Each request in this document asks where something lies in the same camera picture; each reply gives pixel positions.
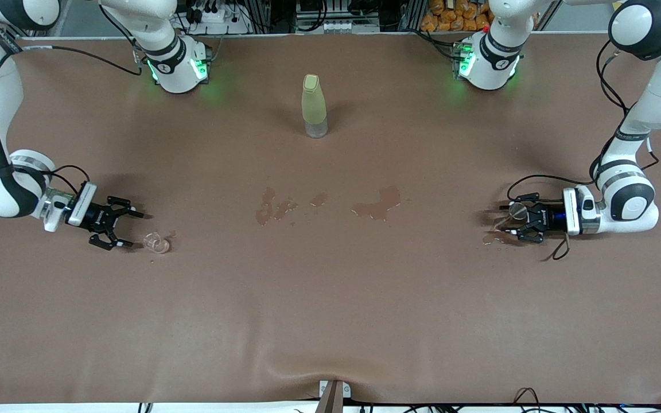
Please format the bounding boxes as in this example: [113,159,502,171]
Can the steel double jigger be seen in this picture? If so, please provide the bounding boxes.
[494,202,529,231]

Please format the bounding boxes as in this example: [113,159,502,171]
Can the clear glass beaker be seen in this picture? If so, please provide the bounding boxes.
[143,231,172,255]

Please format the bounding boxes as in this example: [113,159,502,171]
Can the orange snack packets pile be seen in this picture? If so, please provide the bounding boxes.
[421,0,539,33]

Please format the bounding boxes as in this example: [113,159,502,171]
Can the white power strip with plugs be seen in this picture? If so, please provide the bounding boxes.
[184,5,251,35]

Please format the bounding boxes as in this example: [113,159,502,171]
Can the yellow-green bottle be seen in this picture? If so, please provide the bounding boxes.
[301,73,329,139]

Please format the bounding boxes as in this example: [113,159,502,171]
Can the brown table cloth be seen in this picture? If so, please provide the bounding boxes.
[0,32,661,406]

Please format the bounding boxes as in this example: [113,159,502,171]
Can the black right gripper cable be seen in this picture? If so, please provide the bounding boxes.
[0,9,143,196]

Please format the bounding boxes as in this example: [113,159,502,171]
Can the metal table edge bracket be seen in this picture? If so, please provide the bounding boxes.
[317,380,352,413]

